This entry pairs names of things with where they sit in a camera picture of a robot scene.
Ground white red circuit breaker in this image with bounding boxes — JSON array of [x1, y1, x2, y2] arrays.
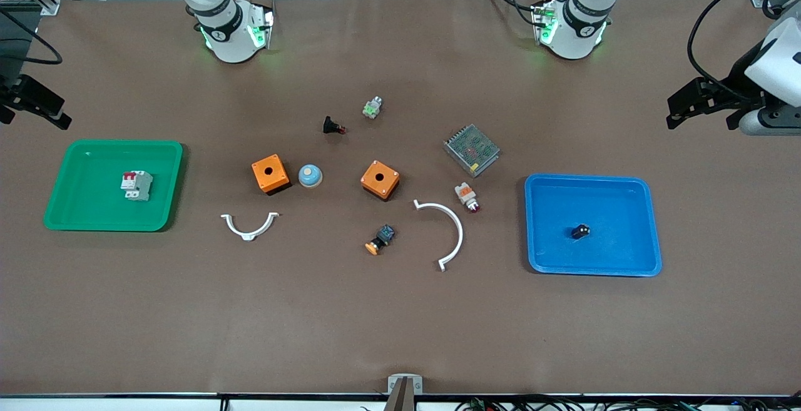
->
[[120, 170, 154, 202]]

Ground green plastic tray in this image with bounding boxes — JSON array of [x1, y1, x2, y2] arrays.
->
[[43, 140, 184, 233]]

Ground blue plastic tray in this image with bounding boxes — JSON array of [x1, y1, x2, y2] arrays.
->
[[524, 173, 663, 278]]

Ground metal mesh power supply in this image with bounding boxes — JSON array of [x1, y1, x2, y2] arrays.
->
[[443, 124, 501, 178]]

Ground small white pipe clamp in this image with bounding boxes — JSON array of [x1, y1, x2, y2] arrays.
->
[[220, 211, 280, 243]]

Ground orange button box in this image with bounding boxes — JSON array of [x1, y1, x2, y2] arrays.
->
[[251, 153, 292, 196], [360, 160, 401, 202]]

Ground red orange indicator light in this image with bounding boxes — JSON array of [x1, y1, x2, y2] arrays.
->
[[454, 181, 482, 214]]

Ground large white pipe clamp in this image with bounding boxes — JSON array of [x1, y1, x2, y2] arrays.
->
[[412, 199, 465, 273]]

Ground light blue dome button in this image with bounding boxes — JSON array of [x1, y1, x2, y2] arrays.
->
[[297, 164, 324, 189]]

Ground orange mushroom push button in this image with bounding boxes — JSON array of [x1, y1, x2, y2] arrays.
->
[[365, 224, 397, 256]]

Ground thin black cable loop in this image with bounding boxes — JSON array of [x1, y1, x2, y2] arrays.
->
[[0, 9, 64, 66]]

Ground thick black arm cables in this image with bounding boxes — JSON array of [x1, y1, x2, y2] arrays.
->
[[686, 0, 801, 89]]

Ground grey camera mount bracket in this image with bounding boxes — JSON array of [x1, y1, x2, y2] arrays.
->
[[387, 373, 424, 411]]

